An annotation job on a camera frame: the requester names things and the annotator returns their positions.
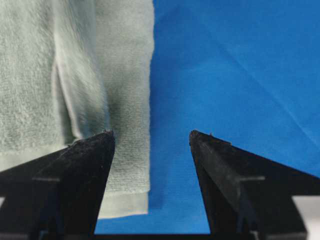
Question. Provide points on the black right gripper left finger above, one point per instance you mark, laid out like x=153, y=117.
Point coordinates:
x=57, y=196

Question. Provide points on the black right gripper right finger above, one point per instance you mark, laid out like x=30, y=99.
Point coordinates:
x=249, y=197

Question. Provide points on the light green bath towel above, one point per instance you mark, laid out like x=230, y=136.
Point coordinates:
x=70, y=69

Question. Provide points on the blue table cloth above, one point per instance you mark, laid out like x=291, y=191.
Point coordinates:
x=245, y=71

